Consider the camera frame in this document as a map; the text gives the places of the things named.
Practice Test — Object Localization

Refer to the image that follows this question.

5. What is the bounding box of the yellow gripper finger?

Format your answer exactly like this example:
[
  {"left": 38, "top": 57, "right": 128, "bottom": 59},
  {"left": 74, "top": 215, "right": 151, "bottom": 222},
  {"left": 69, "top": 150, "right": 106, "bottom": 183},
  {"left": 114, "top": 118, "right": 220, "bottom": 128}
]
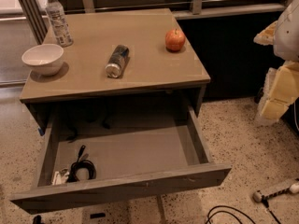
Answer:
[
  {"left": 253, "top": 21, "right": 277, "bottom": 46},
  {"left": 255, "top": 61, "right": 299, "bottom": 124}
]

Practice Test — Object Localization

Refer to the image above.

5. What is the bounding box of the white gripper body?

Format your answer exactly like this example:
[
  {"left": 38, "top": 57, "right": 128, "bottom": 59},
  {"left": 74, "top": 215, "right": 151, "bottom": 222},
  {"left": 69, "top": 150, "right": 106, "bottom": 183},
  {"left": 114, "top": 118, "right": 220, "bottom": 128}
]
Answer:
[{"left": 273, "top": 0, "right": 299, "bottom": 62}]

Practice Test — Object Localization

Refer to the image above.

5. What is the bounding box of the dark redbull can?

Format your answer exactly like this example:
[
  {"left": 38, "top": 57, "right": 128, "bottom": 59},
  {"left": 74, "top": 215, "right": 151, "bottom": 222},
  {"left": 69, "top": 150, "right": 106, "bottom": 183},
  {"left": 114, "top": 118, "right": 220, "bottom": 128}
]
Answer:
[{"left": 105, "top": 45, "right": 129, "bottom": 78}]

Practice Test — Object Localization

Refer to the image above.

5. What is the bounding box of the open grey top drawer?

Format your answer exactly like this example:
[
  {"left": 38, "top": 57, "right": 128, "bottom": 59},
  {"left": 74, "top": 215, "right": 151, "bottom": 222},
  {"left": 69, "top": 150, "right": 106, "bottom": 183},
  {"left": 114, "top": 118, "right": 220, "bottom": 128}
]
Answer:
[{"left": 10, "top": 105, "right": 231, "bottom": 214}]

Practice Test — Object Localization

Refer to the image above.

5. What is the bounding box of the red apple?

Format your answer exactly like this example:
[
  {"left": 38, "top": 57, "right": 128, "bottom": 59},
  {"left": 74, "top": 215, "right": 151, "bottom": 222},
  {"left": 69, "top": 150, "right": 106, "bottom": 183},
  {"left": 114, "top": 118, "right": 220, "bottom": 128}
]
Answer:
[{"left": 165, "top": 29, "right": 186, "bottom": 51}]

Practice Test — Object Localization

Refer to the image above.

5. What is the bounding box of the white power strip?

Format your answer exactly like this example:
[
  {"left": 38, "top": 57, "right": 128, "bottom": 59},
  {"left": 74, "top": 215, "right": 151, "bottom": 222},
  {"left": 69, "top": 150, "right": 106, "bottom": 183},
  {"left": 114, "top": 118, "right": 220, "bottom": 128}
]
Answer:
[{"left": 252, "top": 178, "right": 299, "bottom": 203}]

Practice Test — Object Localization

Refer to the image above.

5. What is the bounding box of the clear plastic water bottle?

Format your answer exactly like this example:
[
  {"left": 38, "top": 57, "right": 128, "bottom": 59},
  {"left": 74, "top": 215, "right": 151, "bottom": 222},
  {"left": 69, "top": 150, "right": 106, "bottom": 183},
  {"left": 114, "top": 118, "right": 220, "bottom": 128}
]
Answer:
[{"left": 45, "top": 0, "right": 73, "bottom": 47}]

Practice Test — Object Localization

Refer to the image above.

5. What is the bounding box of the white ceramic bowl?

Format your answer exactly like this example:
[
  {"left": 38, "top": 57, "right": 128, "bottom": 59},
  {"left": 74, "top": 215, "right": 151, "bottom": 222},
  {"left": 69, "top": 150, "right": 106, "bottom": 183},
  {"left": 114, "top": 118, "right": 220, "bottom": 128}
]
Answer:
[{"left": 21, "top": 44, "right": 64, "bottom": 76}]

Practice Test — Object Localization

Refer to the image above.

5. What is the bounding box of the small white packet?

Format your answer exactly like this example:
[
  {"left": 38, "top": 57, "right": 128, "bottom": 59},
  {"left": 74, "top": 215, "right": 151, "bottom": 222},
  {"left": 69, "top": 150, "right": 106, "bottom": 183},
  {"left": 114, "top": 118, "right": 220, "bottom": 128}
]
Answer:
[{"left": 51, "top": 169, "right": 69, "bottom": 185}]

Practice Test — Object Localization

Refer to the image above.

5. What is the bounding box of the black floor cable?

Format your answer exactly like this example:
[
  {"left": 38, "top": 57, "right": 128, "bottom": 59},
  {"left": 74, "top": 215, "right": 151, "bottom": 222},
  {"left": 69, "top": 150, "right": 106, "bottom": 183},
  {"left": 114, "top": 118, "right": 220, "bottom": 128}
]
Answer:
[{"left": 205, "top": 199, "right": 283, "bottom": 224}]

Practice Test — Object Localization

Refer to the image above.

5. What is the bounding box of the coiled black cable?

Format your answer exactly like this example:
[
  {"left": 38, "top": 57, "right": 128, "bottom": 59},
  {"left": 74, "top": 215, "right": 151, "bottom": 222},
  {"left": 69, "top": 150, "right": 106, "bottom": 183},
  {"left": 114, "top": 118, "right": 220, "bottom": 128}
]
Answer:
[{"left": 66, "top": 145, "right": 97, "bottom": 183}]

